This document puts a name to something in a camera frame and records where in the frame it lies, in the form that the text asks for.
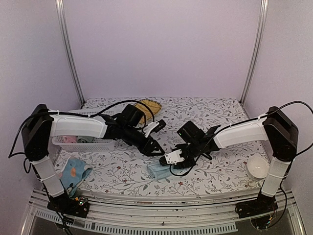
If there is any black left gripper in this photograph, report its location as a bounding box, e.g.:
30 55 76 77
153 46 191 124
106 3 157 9
123 125 165 157

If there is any light blue towel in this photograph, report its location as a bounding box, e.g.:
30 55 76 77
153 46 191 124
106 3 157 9
147 162 172 180

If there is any blue cartoon print towel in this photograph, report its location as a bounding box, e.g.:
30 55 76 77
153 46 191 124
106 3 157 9
59 157 92 197

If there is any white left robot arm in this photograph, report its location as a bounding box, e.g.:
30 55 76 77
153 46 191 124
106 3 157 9
20 104 166 212

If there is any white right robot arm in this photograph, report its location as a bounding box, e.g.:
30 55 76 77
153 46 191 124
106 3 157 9
164 106 299 213

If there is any floral patterned table mat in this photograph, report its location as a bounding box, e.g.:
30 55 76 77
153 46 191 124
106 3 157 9
53 97 267 197

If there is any woven bamboo tray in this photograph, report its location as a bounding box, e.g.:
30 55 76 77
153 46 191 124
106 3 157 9
135 99 162 121

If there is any white plastic mesh basket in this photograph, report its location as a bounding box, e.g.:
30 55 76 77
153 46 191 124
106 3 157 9
51 108 119 152

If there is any white bowl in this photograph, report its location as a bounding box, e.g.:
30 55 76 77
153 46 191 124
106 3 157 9
246 156 269 180

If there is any green rolled towel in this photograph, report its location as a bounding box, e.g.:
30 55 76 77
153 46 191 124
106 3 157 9
77 136 94 143

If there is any pink rolled towel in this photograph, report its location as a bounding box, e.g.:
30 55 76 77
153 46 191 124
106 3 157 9
63 136 77 143

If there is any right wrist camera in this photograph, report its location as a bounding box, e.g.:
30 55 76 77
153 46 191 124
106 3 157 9
159 149 185 166

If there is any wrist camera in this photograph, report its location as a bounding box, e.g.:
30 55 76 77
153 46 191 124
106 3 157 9
143 120 166 138
159 149 185 166

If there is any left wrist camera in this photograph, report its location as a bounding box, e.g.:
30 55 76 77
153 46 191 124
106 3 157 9
143 120 166 138

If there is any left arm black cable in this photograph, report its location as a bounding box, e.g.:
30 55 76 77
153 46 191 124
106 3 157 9
8 99 155 173

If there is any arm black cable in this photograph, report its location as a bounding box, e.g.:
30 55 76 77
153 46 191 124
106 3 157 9
8 99 155 173
168 100 313 221

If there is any aluminium front rail frame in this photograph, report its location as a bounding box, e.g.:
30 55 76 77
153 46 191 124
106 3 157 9
21 188 306 235

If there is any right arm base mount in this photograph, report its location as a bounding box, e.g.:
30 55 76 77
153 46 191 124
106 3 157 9
235 190 278 218

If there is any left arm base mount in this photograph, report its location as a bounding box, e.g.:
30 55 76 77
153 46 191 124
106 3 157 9
47 193 90 218

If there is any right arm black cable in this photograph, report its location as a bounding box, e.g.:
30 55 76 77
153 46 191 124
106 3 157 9
168 100 313 221

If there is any left aluminium frame post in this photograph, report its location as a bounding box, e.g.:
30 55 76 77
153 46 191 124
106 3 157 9
55 0 85 105

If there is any aluminium frame post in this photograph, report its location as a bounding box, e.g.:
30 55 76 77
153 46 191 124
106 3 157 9
55 0 85 105
240 0 268 106

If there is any right aluminium frame post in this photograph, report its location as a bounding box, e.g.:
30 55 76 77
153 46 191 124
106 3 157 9
240 0 268 106

